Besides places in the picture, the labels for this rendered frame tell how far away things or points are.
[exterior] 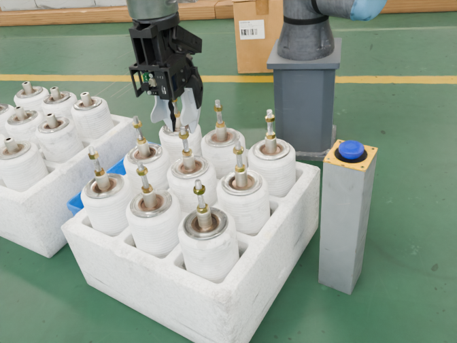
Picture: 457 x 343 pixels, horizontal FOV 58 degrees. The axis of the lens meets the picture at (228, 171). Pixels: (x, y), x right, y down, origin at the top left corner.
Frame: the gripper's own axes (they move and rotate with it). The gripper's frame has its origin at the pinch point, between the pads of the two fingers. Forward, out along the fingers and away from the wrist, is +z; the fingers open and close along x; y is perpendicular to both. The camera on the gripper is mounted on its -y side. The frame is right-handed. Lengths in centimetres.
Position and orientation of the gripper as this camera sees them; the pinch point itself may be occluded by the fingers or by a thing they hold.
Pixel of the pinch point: (183, 123)
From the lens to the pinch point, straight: 76.3
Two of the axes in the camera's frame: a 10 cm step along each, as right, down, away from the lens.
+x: 9.3, 1.3, -3.3
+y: -3.4, 5.8, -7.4
